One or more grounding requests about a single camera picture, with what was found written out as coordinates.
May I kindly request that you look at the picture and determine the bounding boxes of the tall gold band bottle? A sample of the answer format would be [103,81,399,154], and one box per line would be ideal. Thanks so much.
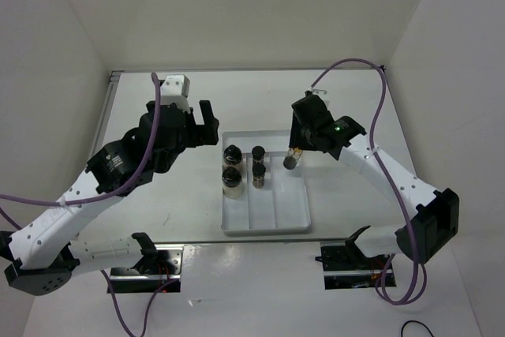
[283,148,304,170]

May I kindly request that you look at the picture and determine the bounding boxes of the large jar brown spice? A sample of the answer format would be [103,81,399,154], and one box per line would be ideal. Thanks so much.
[223,144,243,170]

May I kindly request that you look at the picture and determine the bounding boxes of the small red label spice jar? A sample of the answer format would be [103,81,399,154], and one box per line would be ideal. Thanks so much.
[252,145,265,165]

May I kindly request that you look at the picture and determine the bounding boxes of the small dark label spice jar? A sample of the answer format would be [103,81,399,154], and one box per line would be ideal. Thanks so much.
[252,163,266,189]

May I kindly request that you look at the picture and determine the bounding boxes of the large jar white contents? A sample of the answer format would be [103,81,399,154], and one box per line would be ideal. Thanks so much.
[222,167,244,199]

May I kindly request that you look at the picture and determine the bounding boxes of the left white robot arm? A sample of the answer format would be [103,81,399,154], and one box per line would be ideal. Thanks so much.
[1,100,219,296]

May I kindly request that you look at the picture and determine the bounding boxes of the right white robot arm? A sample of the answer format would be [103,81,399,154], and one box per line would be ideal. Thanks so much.
[289,92,459,268]

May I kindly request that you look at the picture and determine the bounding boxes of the white compartment organizer tray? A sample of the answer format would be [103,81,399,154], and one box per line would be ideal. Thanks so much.
[222,130,311,237]

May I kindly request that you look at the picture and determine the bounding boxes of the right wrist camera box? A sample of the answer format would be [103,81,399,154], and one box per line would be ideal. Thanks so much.
[305,88,330,107]

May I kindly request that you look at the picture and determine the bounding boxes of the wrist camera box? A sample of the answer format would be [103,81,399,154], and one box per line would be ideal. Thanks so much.
[305,88,330,107]
[160,74,190,114]

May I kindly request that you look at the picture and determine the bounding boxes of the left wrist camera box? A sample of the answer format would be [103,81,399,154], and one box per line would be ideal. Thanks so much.
[160,74,190,114]

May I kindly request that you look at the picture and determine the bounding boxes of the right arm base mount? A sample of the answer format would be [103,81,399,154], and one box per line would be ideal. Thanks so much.
[314,241,390,290]

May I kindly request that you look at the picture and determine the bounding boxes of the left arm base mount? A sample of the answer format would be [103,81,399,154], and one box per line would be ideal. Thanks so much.
[109,244,184,294]

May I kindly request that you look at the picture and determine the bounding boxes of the thin black cable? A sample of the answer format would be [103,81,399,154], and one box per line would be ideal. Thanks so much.
[400,320,435,337]

